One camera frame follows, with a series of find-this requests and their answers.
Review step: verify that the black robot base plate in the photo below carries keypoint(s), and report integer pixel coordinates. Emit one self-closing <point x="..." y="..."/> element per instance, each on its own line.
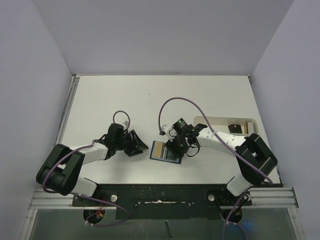
<point x="165" y="201"/>

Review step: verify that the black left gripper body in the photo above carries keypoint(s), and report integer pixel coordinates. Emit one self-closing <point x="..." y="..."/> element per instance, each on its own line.
<point x="125" y="141"/>

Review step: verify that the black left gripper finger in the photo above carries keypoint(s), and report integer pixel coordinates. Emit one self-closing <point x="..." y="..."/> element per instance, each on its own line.
<point x="137" y="143"/>
<point x="133" y="151"/>

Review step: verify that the gold striped credit card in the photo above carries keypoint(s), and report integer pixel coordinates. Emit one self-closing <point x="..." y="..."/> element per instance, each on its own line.
<point x="158" y="150"/>

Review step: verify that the blue leather card holder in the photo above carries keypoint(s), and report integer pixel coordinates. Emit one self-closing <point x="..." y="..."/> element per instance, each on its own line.
<point x="163" y="159"/>

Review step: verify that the aluminium frame rail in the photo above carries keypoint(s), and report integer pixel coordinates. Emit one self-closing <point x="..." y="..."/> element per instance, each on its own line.
<point x="273" y="197"/>

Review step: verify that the black card in tray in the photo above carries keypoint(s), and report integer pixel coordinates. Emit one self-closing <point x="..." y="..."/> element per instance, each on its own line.
<point x="235" y="129"/>

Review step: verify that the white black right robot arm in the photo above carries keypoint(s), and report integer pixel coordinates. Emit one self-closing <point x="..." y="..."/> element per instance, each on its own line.
<point x="255" y="159"/>

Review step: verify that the white plastic card tray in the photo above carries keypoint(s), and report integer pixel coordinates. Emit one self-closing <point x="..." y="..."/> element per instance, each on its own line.
<point x="221" y="124"/>

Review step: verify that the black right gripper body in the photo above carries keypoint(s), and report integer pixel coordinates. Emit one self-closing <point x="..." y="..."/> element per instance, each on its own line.
<point x="176" y="147"/>

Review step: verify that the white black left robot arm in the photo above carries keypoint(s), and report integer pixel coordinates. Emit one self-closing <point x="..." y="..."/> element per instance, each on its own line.
<point x="60" y="172"/>

